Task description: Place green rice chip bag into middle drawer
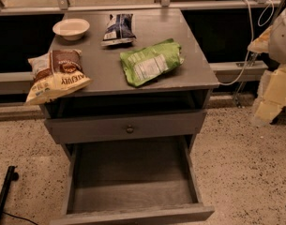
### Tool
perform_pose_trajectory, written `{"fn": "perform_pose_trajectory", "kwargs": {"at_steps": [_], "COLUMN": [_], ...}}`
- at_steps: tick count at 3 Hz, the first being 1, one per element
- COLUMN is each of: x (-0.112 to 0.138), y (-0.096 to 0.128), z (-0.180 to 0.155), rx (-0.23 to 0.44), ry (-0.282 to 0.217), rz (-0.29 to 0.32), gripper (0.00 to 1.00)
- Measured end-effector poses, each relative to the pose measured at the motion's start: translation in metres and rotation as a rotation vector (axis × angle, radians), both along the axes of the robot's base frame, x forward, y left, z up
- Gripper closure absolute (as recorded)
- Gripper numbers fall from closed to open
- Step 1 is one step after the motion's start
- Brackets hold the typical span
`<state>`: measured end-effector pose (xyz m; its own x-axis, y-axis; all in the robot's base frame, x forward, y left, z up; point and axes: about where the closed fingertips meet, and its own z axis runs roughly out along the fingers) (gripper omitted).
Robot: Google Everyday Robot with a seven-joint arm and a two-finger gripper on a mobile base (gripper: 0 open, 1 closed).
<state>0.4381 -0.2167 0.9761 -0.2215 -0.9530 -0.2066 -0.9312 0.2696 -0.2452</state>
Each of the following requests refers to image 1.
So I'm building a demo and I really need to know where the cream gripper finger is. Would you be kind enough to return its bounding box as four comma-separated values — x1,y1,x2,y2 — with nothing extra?
248,26,272,53

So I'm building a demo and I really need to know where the round metal drawer knob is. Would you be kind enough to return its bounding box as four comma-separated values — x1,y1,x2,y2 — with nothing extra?
126,126,134,134

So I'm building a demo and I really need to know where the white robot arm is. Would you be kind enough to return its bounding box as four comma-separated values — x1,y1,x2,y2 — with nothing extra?
248,8,286,127

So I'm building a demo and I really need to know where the black stand leg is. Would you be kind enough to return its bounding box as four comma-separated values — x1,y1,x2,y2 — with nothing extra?
0,166,19,220

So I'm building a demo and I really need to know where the black floor cable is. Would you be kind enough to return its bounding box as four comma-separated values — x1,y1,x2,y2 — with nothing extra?
0,208,39,225

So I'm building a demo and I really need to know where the white cable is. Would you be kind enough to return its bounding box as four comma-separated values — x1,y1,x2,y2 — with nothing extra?
218,0,276,86

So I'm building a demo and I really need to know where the green rice chip bag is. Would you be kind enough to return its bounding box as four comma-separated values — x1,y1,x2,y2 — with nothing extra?
120,38,184,87

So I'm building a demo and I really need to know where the closed grey upper drawer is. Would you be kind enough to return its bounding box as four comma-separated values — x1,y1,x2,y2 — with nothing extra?
45,110,206,144

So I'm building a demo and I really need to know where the brown and cream snack bag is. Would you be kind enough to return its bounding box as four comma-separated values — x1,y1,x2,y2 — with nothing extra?
25,49,92,105

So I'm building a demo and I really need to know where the grey wooden drawer cabinet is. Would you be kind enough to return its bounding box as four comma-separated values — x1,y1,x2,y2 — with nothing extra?
38,8,220,225

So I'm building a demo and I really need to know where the open grey lower drawer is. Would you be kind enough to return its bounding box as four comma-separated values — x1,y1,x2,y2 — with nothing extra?
50,137,214,225

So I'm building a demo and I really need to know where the blue and white chip bag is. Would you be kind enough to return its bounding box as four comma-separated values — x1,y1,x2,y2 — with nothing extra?
101,14,136,46

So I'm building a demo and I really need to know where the white ceramic bowl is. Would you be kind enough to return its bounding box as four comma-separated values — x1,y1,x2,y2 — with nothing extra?
53,19,90,41

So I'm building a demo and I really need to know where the metal railing frame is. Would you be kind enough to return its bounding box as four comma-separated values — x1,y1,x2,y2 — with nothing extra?
0,0,286,17

